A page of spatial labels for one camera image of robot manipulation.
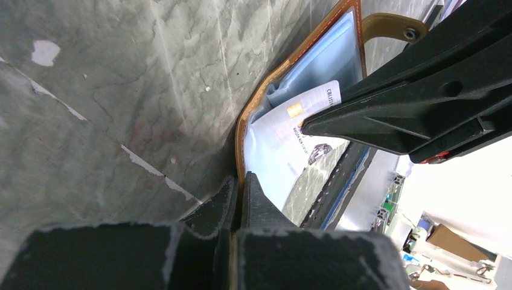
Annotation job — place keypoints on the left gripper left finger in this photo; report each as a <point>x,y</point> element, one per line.
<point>185,254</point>

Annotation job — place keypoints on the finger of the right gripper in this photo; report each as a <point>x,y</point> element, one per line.
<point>453,112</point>
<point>471,28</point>

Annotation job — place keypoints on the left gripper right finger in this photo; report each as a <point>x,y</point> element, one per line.
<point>269,252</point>

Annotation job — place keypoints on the brown leather card holder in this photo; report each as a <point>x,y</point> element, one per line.
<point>334,50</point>

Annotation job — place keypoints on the single silver VIP card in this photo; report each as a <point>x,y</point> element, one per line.
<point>276,142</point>

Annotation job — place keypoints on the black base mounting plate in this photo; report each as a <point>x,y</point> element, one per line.
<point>329,200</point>

